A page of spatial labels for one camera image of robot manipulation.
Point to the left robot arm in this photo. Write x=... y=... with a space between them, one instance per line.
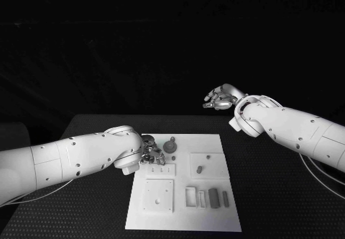
x=81 y=158

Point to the grey oblong plug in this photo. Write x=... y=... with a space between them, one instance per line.
x=200 y=169

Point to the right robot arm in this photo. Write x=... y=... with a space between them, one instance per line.
x=291 y=128

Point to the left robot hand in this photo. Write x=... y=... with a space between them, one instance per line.
x=152 y=152

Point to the grey gear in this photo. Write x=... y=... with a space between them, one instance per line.
x=169 y=146

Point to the thin grey block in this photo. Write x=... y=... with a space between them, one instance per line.
x=226 y=199

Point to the white task board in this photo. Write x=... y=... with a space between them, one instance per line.
x=184 y=186

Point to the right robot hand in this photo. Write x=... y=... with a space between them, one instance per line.
x=224 y=97

